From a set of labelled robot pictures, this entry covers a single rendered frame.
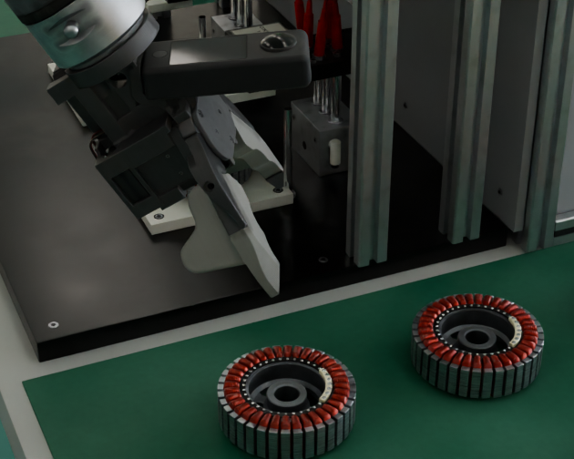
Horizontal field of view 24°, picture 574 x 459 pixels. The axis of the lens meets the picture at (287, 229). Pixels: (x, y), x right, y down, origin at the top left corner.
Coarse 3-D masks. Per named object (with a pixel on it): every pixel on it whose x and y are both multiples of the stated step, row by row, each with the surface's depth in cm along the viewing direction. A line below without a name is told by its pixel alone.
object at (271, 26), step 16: (240, 32) 132; (256, 32) 132; (320, 64) 131; (336, 64) 132; (320, 80) 138; (336, 80) 134; (240, 96) 130; (256, 96) 131; (320, 96) 139; (336, 96) 135; (336, 112) 136
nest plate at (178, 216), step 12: (252, 180) 135; (264, 180) 135; (252, 192) 133; (264, 192) 133; (276, 192) 133; (288, 192) 133; (180, 204) 131; (252, 204) 131; (264, 204) 132; (276, 204) 133; (144, 216) 130; (156, 216) 129; (168, 216) 129; (180, 216) 129; (192, 216) 129; (156, 228) 128; (168, 228) 129; (180, 228) 129
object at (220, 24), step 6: (216, 18) 159; (222, 18) 159; (228, 18) 159; (234, 18) 159; (252, 18) 159; (216, 24) 158; (222, 24) 158; (228, 24) 158; (234, 24) 158; (252, 24) 158; (258, 24) 158; (216, 30) 159; (222, 30) 156
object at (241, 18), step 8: (152, 0) 149; (160, 0) 149; (168, 0) 148; (176, 0) 148; (184, 0) 149; (232, 0) 157; (240, 0) 155; (248, 0) 153; (152, 8) 148; (160, 8) 149; (168, 8) 149; (176, 8) 150; (232, 8) 158; (240, 8) 156; (248, 8) 154; (232, 16) 159; (240, 16) 156; (248, 16) 154; (240, 24) 157; (248, 24) 155
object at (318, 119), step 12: (300, 108) 139; (312, 108) 139; (348, 108) 139; (300, 120) 139; (312, 120) 137; (324, 120) 137; (348, 120) 137; (300, 132) 140; (312, 132) 137; (324, 132) 135; (336, 132) 136; (348, 132) 136; (300, 144) 141; (312, 144) 138; (324, 144) 136; (348, 144) 137; (312, 156) 138; (324, 156) 137; (324, 168) 138; (336, 168) 138
